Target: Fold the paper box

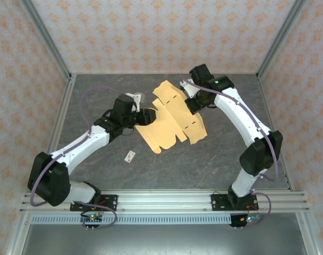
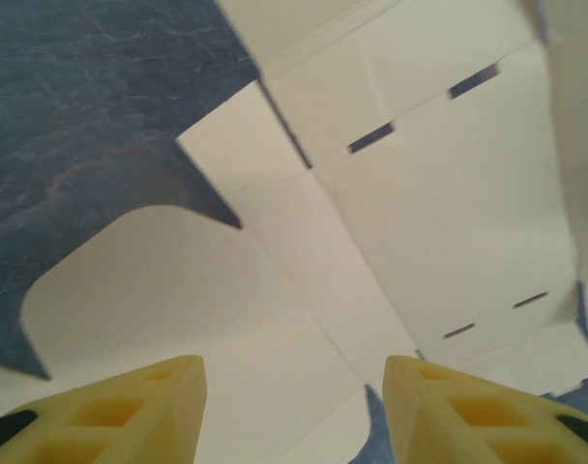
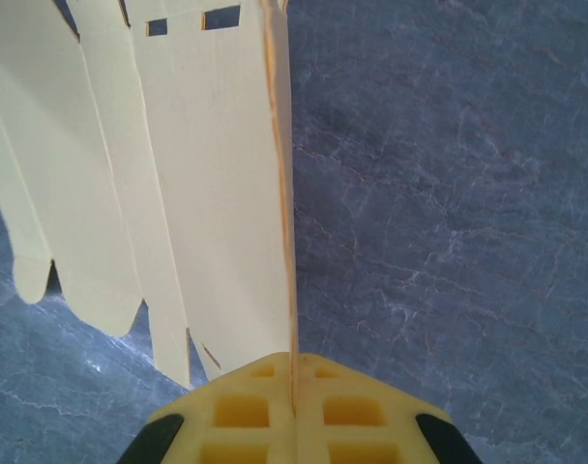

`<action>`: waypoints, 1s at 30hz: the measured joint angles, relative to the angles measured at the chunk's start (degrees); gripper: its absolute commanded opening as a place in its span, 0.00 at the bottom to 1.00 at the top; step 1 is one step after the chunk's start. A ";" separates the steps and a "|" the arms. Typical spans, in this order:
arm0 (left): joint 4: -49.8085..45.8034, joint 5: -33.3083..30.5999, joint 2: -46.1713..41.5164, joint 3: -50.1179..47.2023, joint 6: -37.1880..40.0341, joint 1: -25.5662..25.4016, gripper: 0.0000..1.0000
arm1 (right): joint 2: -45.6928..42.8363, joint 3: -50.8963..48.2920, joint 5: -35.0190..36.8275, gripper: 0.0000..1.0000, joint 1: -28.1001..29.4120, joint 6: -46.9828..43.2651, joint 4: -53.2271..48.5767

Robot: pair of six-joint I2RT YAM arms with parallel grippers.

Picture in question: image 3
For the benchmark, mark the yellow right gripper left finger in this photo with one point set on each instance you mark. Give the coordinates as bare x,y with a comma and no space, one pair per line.
241,411

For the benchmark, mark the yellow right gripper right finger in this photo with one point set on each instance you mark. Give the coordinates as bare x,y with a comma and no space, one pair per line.
352,411

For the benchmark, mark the yellow cardboard paper box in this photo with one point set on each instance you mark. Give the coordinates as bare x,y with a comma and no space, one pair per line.
202,169

